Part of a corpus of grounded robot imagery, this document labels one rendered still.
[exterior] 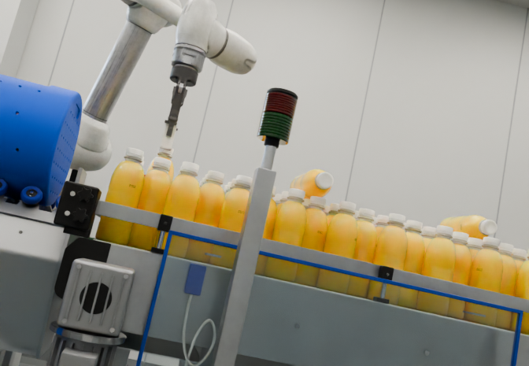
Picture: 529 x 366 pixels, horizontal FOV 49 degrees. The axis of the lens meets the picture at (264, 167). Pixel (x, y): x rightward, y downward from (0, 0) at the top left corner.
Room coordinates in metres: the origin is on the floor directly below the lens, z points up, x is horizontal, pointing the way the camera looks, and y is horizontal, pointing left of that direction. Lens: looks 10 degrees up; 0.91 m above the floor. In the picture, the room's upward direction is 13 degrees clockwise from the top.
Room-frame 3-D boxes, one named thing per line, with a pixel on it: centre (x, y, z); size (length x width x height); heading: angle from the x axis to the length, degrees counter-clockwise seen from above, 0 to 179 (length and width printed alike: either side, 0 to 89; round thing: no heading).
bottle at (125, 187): (1.30, 0.29, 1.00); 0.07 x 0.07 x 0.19
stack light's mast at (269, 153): (1.11, 0.00, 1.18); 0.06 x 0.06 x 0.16
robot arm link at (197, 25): (1.57, 0.27, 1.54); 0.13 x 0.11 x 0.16; 138
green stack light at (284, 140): (1.11, 0.00, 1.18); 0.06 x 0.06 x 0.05
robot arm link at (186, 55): (1.56, 0.27, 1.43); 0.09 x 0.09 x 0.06
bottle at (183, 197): (1.32, 0.17, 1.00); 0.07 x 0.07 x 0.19
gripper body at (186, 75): (1.56, 0.27, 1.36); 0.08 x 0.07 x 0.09; 9
